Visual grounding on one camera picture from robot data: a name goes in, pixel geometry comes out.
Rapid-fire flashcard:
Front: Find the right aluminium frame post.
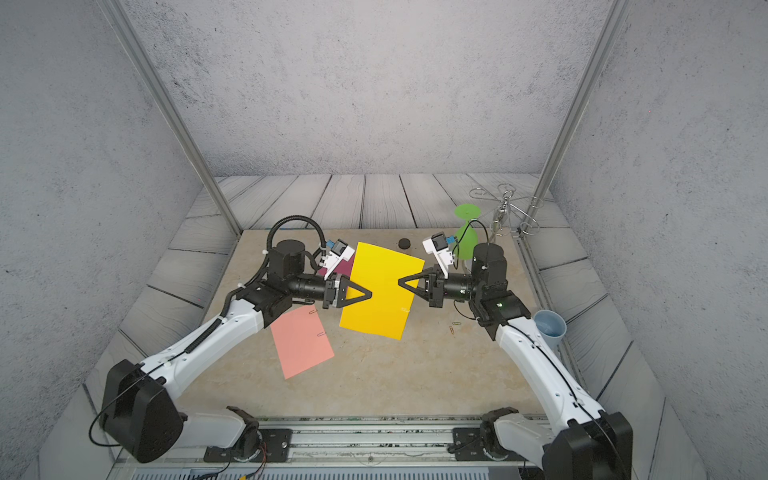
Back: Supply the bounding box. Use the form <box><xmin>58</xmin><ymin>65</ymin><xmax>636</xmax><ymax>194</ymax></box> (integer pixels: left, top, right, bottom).
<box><xmin>518</xmin><ymin>0</ymin><xmax>631</xmax><ymax>235</ymax></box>

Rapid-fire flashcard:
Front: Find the aluminium frame post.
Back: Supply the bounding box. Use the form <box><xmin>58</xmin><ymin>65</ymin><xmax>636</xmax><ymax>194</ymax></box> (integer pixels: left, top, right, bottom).
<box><xmin>98</xmin><ymin>0</ymin><xmax>244</xmax><ymax>239</ymax></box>
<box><xmin>518</xmin><ymin>0</ymin><xmax>631</xmax><ymax>235</ymax></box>

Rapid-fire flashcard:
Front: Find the salmon pink paper sheet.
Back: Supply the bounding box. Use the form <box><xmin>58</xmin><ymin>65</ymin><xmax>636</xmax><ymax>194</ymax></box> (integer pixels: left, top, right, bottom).
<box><xmin>269</xmin><ymin>305</ymin><xmax>334</xmax><ymax>379</ymax></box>

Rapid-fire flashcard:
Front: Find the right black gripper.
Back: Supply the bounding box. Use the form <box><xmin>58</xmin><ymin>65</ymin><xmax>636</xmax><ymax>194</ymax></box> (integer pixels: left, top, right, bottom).
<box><xmin>401</xmin><ymin>267</ymin><xmax>487</xmax><ymax>312</ymax></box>

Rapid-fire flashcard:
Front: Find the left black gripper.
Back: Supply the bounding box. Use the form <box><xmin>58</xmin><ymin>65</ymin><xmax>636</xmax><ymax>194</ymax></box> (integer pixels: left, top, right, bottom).
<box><xmin>284</xmin><ymin>272</ymin><xmax>370</xmax><ymax>312</ymax></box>

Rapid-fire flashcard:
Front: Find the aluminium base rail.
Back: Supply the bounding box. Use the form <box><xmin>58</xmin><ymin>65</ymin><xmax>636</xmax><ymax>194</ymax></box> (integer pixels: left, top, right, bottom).
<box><xmin>107</xmin><ymin>419</ymin><xmax>640</xmax><ymax>480</ymax></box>

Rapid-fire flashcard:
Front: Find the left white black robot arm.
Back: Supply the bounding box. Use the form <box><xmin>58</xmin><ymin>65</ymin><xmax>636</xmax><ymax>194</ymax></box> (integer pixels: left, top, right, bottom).
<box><xmin>91</xmin><ymin>216</ymin><xmax>372</xmax><ymax>463</ymax></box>

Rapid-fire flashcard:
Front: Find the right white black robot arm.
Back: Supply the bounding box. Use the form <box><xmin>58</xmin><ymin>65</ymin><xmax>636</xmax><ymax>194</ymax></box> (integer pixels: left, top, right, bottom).
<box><xmin>398</xmin><ymin>232</ymin><xmax>633</xmax><ymax>479</ymax></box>

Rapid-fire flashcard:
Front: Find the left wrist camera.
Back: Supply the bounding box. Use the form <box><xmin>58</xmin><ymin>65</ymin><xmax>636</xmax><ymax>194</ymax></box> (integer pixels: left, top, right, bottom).
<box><xmin>320</xmin><ymin>239</ymin><xmax>355</xmax><ymax>279</ymax></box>

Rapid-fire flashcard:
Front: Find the yellow paper sheet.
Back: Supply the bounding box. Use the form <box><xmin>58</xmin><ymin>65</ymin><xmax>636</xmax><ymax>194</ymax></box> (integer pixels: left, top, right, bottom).
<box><xmin>340</xmin><ymin>242</ymin><xmax>425</xmax><ymax>340</ymax></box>

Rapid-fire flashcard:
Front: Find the light blue cup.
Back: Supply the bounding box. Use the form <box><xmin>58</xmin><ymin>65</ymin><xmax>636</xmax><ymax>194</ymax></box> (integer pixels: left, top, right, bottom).
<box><xmin>533</xmin><ymin>309</ymin><xmax>567</xmax><ymax>350</ymax></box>

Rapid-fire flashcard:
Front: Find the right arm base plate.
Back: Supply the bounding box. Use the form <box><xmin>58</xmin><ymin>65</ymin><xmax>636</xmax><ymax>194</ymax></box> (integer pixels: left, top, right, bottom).
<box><xmin>447</xmin><ymin>424</ymin><xmax>543</xmax><ymax>463</ymax></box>

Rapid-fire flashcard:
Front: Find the magenta paper sheet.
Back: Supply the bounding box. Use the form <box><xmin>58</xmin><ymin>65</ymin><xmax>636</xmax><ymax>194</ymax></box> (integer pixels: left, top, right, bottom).
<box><xmin>333</xmin><ymin>255</ymin><xmax>355</xmax><ymax>277</ymax></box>

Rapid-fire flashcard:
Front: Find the chrome glass holder stand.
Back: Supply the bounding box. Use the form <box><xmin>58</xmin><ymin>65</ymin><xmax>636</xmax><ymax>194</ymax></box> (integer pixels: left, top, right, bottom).
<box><xmin>469</xmin><ymin>182</ymin><xmax>541</xmax><ymax>243</ymax></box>

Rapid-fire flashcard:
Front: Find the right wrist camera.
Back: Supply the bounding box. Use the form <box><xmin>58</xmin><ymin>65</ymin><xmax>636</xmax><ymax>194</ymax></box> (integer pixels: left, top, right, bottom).
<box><xmin>422</xmin><ymin>232</ymin><xmax>454</xmax><ymax>278</ymax></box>

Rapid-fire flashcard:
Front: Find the left aluminium frame post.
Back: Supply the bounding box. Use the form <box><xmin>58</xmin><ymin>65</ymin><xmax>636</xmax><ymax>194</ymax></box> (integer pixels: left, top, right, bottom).
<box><xmin>98</xmin><ymin>0</ymin><xmax>244</xmax><ymax>239</ymax></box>

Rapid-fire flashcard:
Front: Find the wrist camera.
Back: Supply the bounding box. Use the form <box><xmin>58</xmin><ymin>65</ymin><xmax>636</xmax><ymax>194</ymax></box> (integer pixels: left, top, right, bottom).
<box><xmin>320</xmin><ymin>239</ymin><xmax>355</xmax><ymax>279</ymax></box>
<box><xmin>422</xmin><ymin>232</ymin><xmax>454</xmax><ymax>278</ymax></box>

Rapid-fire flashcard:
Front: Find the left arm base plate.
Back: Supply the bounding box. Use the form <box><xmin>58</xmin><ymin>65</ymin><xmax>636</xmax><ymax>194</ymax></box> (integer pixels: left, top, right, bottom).
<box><xmin>203</xmin><ymin>428</ymin><xmax>293</xmax><ymax>463</ymax></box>

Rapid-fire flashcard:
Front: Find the green plastic wine glass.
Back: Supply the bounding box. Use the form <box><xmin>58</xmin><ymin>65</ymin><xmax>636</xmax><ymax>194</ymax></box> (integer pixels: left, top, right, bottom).
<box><xmin>453</xmin><ymin>203</ymin><xmax>482</xmax><ymax>260</ymax></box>

